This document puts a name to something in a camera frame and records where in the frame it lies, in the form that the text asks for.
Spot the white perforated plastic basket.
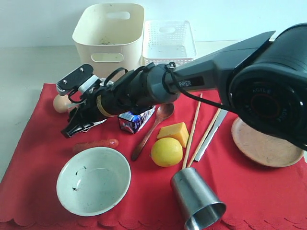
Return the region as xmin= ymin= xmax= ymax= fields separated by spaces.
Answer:
xmin=142 ymin=20 xmax=197 ymax=66

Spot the red sausage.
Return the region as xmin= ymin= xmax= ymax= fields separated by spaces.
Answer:
xmin=72 ymin=138 xmax=119 ymax=154

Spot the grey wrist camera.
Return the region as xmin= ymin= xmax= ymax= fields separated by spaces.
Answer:
xmin=56 ymin=64 xmax=94 ymax=96

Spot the left wooden chopstick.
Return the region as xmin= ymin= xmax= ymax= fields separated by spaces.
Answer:
xmin=181 ymin=101 xmax=201 ymax=169

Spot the yellow lemon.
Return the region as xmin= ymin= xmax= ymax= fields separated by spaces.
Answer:
xmin=150 ymin=138 xmax=183 ymax=167

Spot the brown wooden plate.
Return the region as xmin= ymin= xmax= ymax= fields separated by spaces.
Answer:
xmin=231 ymin=118 xmax=304 ymax=168

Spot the brown egg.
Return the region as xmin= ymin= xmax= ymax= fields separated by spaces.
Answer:
xmin=53 ymin=95 xmax=71 ymax=113

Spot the steel table knife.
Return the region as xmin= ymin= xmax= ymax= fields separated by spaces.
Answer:
xmin=193 ymin=109 xmax=229 ymax=162

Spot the stainless steel cup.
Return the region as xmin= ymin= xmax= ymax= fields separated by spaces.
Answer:
xmin=170 ymin=167 xmax=226 ymax=230

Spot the wooden chopstick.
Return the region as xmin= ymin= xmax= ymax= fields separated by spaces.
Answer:
xmin=186 ymin=108 xmax=222 ymax=168
xmin=181 ymin=101 xmax=201 ymax=169

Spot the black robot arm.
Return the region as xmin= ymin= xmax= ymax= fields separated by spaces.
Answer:
xmin=57 ymin=23 xmax=307 ymax=150

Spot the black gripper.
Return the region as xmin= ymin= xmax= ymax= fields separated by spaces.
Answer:
xmin=61 ymin=86 xmax=115 ymax=138

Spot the orange cheese wedge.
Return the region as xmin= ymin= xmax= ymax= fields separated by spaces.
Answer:
xmin=156 ymin=122 xmax=189 ymax=148

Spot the pale green bowl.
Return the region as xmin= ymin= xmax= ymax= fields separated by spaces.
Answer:
xmin=56 ymin=147 xmax=131 ymax=217

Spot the cream plastic bin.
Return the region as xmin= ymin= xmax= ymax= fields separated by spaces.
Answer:
xmin=72 ymin=3 xmax=144 ymax=78

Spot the black cable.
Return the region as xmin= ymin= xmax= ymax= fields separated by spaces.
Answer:
xmin=68 ymin=61 xmax=231 ymax=113

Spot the blue white milk carton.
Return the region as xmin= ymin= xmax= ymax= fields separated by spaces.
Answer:
xmin=118 ymin=106 xmax=155 ymax=134

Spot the red scalloped table cloth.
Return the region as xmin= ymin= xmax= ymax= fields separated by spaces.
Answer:
xmin=0 ymin=84 xmax=307 ymax=230

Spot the brown wooden spoon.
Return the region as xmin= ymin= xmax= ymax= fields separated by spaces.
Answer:
xmin=131 ymin=103 xmax=175 ymax=161

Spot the right wooden chopstick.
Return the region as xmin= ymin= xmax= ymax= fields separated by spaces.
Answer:
xmin=186 ymin=108 xmax=222 ymax=168

